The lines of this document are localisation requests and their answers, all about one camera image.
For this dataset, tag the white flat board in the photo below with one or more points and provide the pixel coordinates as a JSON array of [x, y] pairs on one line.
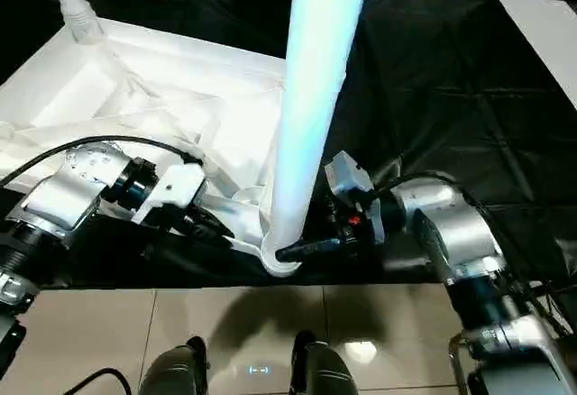
[[545, 39]]

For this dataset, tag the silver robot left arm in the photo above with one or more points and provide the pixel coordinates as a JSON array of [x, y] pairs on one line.
[[67, 196]]

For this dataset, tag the chrome tube frame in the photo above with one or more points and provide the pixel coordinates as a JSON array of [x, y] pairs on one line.
[[457, 368]]

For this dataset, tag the dark robot right foot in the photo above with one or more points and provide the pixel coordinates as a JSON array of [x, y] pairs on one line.
[[322, 368]]

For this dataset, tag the white plastic table leg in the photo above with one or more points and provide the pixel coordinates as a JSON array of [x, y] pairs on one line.
[[311, 97], [72, 2]]

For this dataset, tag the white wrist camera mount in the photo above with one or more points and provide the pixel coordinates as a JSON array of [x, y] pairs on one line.
[[347, 171], [176, 187]]

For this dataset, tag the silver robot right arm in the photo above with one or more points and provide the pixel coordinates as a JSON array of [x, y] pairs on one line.
[[460, 223]]

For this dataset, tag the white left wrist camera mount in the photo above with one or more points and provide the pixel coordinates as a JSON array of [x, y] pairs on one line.
[[176, 187]]

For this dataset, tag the white plastic table top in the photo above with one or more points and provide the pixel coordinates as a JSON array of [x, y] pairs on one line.
[[180, 75]]

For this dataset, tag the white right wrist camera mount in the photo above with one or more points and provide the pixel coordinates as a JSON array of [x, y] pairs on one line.
[[347, 171]]

